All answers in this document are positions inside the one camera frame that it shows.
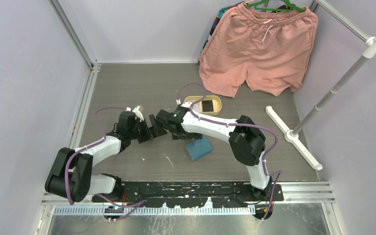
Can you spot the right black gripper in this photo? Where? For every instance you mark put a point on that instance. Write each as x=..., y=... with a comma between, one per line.
x=187, y=137

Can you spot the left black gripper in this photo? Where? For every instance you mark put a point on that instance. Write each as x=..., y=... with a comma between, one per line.
x=155, y=130

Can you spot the black credit card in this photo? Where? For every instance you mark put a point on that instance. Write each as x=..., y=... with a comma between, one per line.
x=207, y=106

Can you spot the blue card holder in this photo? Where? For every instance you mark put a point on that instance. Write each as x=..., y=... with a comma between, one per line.
x=198, y=148

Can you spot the beige oval tray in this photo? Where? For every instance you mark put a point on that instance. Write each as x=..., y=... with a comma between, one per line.
x=217, y=104

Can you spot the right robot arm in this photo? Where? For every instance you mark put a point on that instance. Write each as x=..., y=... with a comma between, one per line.
x=246, y=140

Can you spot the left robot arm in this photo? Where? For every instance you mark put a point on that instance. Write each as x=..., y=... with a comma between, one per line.
x=71, y=175

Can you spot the colourful patterned garment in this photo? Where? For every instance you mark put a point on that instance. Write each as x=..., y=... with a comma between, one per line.
x=216, y=21

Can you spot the pink shorts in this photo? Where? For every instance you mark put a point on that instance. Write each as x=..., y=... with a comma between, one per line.
x=268, y=51

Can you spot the green clothes hanger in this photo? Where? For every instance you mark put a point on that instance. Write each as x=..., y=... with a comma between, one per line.
x=273, y=6

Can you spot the white clothes rack stand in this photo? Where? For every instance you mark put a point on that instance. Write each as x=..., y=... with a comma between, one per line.
x=292, y=135

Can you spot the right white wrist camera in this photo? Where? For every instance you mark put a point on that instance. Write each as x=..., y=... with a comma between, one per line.
x=180, y=103

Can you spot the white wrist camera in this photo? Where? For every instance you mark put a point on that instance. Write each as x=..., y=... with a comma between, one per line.
x=180, y=103
x=138, y=111

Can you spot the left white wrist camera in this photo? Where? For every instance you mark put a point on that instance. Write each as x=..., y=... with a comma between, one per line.
x=138, y=111

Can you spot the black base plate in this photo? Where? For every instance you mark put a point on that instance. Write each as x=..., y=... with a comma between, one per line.
x=194, y=194

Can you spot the aluminium front rail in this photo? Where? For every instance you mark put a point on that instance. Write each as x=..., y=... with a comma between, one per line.
x=293, y=192

